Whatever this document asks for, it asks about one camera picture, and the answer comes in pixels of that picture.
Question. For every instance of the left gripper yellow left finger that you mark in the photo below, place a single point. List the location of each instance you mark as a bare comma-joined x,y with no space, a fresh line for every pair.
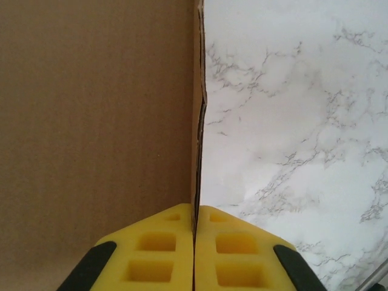
157,251

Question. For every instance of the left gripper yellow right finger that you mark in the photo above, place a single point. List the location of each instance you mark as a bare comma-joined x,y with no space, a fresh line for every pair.
239,254

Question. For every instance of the brown cardboard box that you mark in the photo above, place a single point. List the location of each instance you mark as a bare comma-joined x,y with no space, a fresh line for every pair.
91,121

